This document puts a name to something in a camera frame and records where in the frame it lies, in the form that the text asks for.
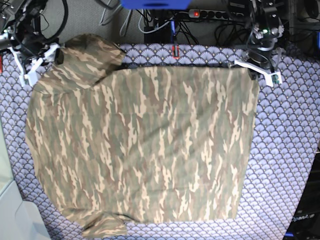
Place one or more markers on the camouflage T-shirt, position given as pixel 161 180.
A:
pixel 153 144

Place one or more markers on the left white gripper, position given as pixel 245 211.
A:
pixel 258 65

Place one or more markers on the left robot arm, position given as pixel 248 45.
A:
pixel 265 28

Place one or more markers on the black power strip red switch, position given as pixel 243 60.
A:
pixel 208 15

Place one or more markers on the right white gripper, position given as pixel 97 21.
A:
pixel 53 54

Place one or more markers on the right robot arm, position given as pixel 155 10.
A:
pixel 21 34

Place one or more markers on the black OpenArm case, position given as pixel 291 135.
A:
pixel 305 224

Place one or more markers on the black box under table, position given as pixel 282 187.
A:
pixel 161 36

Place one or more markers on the white plastic bin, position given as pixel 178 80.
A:
pixel 19 219

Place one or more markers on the patterned blue tablecloth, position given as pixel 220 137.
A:
pixel 283 149

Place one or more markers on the red black table clamp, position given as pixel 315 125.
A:
pixel 175 51

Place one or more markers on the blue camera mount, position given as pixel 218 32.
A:
pixel 155 4

